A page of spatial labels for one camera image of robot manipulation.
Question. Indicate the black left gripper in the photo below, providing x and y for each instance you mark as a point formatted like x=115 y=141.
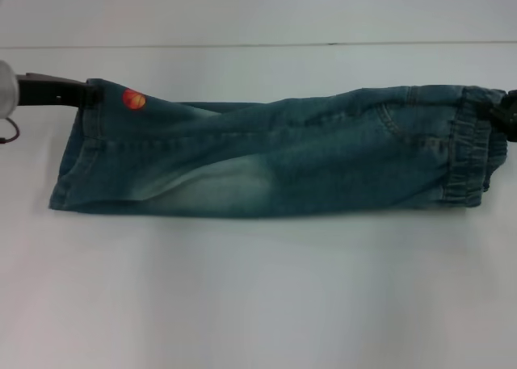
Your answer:
x=48 y=90

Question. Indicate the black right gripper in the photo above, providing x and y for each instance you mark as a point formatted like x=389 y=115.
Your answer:
x=512 y=110

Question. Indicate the blue denim shorts with print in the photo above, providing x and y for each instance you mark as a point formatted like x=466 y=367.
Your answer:
x=282 y=163

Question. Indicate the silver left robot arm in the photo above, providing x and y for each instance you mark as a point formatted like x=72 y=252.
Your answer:
x=7 y=88

